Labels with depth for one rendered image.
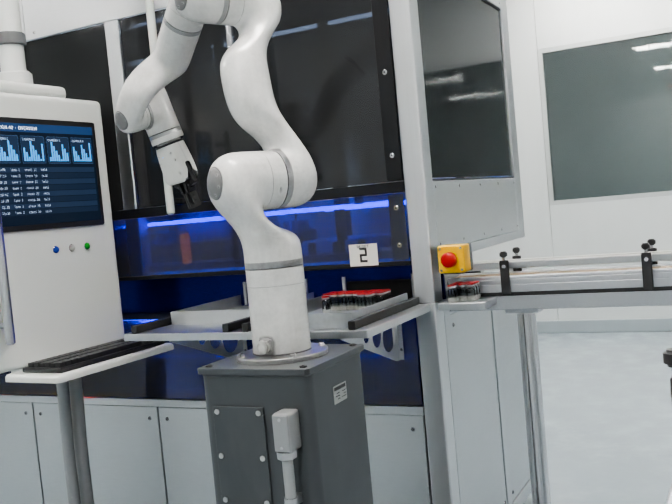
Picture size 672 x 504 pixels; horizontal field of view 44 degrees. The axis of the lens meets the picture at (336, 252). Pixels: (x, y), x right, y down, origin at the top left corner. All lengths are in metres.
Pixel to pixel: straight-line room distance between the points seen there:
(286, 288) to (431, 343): 0.67
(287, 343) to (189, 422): 1.05
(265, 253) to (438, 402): 0.80
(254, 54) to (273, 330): 0.56
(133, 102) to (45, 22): 0.97
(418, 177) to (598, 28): 4.74
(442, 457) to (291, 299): 0.81
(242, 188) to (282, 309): 0.25
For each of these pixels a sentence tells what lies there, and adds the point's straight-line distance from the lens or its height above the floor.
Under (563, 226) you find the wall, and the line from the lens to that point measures 6.79.
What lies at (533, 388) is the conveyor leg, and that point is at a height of 0.62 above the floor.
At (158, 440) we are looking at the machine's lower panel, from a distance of 2.77.
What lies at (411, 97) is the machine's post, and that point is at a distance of 2.21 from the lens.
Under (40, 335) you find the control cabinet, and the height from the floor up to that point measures 0.88.
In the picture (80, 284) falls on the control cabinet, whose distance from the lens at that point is 2.55.
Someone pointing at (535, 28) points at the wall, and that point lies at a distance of 6.93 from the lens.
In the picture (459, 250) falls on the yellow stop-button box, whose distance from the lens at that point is 2.16.
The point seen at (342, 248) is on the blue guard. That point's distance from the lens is 2.29.
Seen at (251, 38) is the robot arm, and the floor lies 1.52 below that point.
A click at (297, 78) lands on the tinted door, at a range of 2.37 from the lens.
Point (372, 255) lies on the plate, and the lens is 2.25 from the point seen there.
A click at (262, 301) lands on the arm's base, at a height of 0.98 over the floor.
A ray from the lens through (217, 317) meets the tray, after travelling 2.21.
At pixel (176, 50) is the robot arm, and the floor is 1.55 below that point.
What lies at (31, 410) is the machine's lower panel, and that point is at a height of 0.55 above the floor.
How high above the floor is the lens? 1.15
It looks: 3 degrees down
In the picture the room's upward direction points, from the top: 5 degrees counter-clockwise
